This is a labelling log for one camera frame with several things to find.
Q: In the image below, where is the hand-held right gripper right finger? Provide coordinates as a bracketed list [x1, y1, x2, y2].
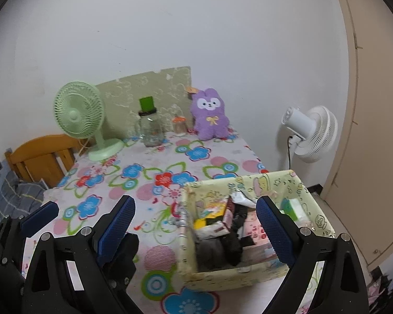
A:
[255, 195, 370, 314]

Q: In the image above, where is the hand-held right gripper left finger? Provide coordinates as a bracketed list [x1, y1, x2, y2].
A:
[21, 194, 136, 314]

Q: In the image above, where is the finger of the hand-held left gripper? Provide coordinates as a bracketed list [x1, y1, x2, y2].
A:
[106, 232, 141, 296]
[0, 201, 60, 264]

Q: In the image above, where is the pink wipes pack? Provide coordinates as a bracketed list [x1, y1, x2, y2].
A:
[242, 216, 272, 259]

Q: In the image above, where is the green tissue pack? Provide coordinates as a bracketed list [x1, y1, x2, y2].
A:
[280, 198, 310, 221]

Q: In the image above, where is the yellow printed packet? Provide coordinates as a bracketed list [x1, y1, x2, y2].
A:
[193, 198, 231, 229]

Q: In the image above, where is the yellow printed storage box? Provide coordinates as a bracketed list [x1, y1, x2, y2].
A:
[177, 169, 336, 291]

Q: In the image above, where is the grey plaid blanket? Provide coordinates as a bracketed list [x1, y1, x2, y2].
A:
[0, 170, 50, 223]

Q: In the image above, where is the glass jar with green lid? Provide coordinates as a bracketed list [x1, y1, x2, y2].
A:
[134, 96, 165, 148]

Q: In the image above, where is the white standing fan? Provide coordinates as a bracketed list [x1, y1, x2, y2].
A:
[282, 105, 339, 164]

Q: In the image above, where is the green desk fan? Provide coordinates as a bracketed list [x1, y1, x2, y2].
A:
[54, 81, 125, 161]

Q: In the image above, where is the dark cloth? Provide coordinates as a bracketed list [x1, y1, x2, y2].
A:
[368, 265, 393, 314]

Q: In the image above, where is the small jar with orange lid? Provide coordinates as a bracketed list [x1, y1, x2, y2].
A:
[172, 115, 187, 134]

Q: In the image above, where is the purple plush rabbit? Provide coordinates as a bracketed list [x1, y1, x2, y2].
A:
[186, 87, 231, 141]

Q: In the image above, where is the green patterned board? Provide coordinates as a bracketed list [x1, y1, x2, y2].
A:
[95, 66, 192, 138]

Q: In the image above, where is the beige door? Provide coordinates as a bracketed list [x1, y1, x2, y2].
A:
[324, 0, 393, 269]

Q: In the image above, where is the black fan cable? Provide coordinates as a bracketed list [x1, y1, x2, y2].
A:
[286, 136, 293, 172]

